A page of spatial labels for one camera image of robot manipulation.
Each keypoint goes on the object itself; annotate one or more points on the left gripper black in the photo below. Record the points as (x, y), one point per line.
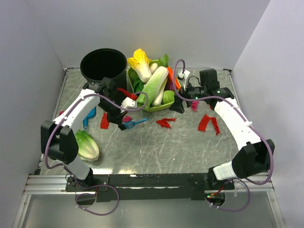
(117, 118)

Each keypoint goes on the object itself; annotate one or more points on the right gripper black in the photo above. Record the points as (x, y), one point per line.
(177, 106)

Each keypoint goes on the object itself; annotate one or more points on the blue hand brush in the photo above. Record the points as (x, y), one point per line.
(131, 124)

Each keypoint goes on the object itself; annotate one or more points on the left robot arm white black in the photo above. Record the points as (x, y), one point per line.
(58, 141)

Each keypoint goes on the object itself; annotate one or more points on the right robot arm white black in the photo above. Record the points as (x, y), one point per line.
(254, 160)

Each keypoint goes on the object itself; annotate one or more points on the pink paper scrap centre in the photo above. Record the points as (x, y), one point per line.
(127, 119)

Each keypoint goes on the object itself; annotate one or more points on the round green cabbage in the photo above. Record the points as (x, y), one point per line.
(168, 97)

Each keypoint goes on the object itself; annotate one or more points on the pink paper scrap right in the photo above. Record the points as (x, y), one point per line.
(194, 106)

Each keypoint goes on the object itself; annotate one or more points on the flat red paper scrap left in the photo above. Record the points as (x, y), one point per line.
(104, 124)

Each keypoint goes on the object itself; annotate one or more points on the white leek stalk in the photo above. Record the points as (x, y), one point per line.
(158, 99)

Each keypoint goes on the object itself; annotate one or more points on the crumpled red paper scrap centre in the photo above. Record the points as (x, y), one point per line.
(165, 122)

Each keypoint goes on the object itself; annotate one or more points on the purple cabbage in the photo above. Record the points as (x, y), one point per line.
(169, 85)

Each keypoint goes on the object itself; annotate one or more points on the green plastic basket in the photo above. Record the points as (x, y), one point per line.
(157, 108)

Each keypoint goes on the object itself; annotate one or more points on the wide red paper strip right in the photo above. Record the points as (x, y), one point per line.
(204, 123)

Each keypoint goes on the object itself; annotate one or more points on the long green romaine lettuce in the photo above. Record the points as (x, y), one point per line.
(152, 87)

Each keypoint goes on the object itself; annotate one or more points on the red chili pepper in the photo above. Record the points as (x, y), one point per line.
(127, 94)

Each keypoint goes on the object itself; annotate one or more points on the blue dustpan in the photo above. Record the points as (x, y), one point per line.
(90, 115)

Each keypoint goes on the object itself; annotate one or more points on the orange carrot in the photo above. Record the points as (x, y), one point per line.
(172, 78)

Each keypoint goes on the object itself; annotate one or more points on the narrow red paper strip right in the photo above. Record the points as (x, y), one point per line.
(215, 125)

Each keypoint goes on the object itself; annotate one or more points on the green cabbage on table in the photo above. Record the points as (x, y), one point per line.
(88, 149)

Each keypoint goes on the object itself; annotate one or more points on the green spinach leaves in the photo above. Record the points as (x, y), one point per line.
(135, 82)

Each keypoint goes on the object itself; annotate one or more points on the white radish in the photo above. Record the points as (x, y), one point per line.
(153, 67)

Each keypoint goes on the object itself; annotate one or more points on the yellow napa cabbage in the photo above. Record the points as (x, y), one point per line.
(140, 63)

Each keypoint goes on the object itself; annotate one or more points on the black plastic bucket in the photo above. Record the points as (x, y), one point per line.
(105, 71)

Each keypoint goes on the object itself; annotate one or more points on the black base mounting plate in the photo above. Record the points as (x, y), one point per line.
(105, 194)

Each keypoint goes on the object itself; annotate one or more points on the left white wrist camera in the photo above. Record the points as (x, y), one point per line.
(128, 104)

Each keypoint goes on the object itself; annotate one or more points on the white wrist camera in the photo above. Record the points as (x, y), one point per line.
(183, 75)
(128, 104)

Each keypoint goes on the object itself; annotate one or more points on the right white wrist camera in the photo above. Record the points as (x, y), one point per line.
(183, 75)

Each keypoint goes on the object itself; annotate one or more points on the aluminium frame rail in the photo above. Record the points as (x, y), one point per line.
(64, 184)

